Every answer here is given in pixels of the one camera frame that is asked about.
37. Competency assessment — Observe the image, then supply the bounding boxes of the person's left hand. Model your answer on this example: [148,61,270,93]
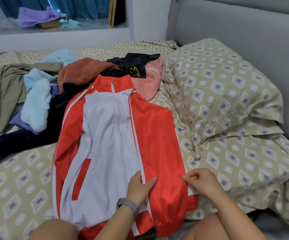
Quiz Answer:
[125,170,158,208]

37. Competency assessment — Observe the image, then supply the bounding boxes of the person's right hand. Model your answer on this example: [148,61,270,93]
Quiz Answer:
[181,168,227,200]

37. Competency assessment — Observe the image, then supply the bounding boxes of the red and white jacket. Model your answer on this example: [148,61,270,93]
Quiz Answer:
[51,73,200,240]

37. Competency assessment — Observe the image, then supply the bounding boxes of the pink shirt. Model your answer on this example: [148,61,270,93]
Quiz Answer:
[130,56,164,102]

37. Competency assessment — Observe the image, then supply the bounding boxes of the bed with patterned beige sheet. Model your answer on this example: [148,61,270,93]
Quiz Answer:
[0,0,289,240]

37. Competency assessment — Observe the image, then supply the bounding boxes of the black garment yellow print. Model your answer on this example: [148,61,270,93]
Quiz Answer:
[100,52,161,79]

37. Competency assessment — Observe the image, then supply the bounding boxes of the navy velvet garment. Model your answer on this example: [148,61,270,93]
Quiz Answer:
[0,81,94,168]

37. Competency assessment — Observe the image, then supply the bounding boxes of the rust brown garment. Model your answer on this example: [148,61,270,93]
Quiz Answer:
[57,57,118,93]

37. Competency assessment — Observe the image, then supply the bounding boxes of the light blue fleece garment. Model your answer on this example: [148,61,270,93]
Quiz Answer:
[20,48,79,133]

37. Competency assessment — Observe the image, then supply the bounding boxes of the purple-blue garment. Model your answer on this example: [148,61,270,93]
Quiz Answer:
[8,84,60,135]

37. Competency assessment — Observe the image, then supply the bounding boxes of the olive green trousers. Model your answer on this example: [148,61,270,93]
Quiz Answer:
[0,62,64,137]

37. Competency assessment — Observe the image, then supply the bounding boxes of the person's right forearm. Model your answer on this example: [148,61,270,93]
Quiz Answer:
[212,190,269,240]

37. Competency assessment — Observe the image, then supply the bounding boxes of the person's left forearm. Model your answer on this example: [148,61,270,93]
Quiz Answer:
[94,207,136,240]

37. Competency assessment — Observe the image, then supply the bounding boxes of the person's left leg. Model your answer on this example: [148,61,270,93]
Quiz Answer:
[28,218,81,240]

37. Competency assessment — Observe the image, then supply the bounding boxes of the grey band wristwatch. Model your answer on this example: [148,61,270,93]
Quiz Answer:
[115,197,139,221]

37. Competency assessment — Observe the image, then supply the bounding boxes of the patterned beige pillow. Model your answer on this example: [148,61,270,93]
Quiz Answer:
[161,38,285,159]

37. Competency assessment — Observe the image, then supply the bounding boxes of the grey upholstered headboard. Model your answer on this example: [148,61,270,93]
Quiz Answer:
[165,0,289,151]

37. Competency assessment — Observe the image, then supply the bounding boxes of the leaning wooden picture frames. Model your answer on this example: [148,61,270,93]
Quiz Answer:
[107,0,126,29]

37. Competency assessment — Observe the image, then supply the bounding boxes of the teal small item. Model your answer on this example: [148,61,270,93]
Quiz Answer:
[60,18,83,30]

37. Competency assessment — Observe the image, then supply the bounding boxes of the small wooden box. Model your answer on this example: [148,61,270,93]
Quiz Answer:
[39,19,62,29]

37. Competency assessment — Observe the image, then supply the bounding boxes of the blue curtain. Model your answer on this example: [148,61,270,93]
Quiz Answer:
[0,0,113,21]

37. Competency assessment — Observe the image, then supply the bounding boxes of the purple cloth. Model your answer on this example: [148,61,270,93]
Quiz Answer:
[16,5,63,28]

